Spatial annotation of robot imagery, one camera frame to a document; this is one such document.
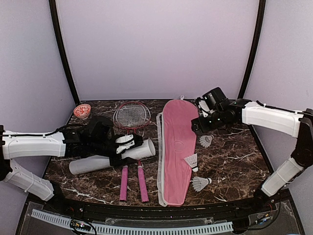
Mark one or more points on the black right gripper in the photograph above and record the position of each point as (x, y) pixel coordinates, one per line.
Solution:
(204, 128)

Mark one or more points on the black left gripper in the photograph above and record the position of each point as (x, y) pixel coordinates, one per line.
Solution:
(119, 161)

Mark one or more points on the white plastic shuttlecock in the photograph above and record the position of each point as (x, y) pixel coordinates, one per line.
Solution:
(199, 183)
(206, 140)
(192, 161)

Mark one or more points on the white shuttlecock tube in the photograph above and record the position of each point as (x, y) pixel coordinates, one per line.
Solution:
(97, 162)

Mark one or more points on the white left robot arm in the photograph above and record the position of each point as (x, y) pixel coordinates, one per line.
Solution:
(67, 141)

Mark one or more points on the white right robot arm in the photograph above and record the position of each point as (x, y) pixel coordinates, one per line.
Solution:
(286, 135)

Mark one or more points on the red badminton racket left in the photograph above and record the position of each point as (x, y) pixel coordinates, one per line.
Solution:
(124, 182)

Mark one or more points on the red badminton racket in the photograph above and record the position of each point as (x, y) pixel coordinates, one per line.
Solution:
(132, 116)
(124, 182)

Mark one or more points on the red badminton racket right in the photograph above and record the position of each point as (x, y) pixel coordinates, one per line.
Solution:
(132, 116)

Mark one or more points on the pink racket bag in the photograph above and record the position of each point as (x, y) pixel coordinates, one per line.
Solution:
(176, 141)

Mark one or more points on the red patterned bowl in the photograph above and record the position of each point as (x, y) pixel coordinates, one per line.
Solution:
(82, 111)

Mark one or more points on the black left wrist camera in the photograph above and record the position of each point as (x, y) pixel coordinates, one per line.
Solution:
(100, 128)

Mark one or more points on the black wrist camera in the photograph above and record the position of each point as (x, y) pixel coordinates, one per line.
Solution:
(213, 97)
(100, 128)

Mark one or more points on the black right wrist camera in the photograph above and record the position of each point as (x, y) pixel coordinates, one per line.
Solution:
(213, 97)

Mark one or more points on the black table front rail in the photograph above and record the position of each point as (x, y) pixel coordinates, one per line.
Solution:
(238, 210)

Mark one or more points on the black frame post right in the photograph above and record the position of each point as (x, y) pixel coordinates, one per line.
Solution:
(254, 47)

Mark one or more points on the black frame post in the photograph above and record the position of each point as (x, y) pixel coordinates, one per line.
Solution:
(62, 50)
(254, 47)

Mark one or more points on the white cable duct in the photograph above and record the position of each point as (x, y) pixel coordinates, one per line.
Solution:
(131, 227)

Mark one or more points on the black frame post left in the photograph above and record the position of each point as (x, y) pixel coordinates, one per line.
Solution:
(62, 50)

